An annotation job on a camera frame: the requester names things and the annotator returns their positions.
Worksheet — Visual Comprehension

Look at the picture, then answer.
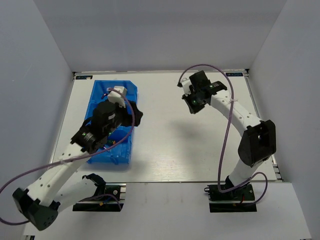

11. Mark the green orange stubby screwdriver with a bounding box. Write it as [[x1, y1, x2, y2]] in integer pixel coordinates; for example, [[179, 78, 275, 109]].
[[106, 139, 116, 146]]

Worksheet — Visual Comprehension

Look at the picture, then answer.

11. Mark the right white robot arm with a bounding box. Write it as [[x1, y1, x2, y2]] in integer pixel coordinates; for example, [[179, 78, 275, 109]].
[[177, 70, 277, 200]]

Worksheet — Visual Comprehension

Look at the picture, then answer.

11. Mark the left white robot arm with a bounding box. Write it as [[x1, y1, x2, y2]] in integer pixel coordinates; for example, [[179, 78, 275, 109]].
[[12, 100, 143, 231]]

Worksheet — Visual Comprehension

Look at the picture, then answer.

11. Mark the right blue corner label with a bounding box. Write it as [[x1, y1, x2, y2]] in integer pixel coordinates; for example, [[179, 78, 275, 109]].
[[225, 72, 244, 77]]

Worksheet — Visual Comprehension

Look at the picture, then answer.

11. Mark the blue corner label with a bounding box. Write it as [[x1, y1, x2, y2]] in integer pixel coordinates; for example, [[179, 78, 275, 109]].
[[225, 72, 244, 77], [75, 75, 93, 80]]

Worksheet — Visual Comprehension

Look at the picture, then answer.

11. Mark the blue plastic bin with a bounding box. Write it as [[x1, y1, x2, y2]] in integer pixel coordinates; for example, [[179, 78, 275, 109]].
[[84, 80, 138, 165]]

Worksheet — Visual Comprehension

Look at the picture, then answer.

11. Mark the left blue corner label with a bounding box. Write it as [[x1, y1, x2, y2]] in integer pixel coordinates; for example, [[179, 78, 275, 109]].
[[75, 75, 93, 80]]

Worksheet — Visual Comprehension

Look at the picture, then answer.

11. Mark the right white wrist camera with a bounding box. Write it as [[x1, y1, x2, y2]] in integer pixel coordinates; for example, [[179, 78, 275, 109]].
[[177, 77, 192, 96]]

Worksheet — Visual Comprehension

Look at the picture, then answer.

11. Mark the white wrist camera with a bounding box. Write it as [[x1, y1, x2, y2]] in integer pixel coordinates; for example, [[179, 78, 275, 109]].
[[177, 77, 192, 96], [107, 86, 127, 108]]

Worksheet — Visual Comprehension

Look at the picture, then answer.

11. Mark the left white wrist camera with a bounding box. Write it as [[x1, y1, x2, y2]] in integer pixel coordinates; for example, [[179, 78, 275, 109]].
[[107, 86, 127, 108]]

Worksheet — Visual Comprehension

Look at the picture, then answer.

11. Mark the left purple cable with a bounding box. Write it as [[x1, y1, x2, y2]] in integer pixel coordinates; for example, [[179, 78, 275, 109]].
[[0, 86, 137, 225]]

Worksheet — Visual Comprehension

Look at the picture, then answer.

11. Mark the purple cable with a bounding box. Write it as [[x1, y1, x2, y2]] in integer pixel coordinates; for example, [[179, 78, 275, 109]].
[[0, 86, 137, 225], [177, 63, 270, 206]]

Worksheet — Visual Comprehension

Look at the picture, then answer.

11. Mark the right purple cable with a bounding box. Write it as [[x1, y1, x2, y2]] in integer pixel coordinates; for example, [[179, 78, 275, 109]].
[[177, 63, 270, 206]]

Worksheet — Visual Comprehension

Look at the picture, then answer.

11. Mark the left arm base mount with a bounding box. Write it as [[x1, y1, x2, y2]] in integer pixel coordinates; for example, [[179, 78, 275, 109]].
[[72, 183, 126, 212]]

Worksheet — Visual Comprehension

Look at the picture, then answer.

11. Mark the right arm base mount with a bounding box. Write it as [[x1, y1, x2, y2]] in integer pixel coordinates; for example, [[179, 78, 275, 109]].
[[204, 184, 257, 213]]

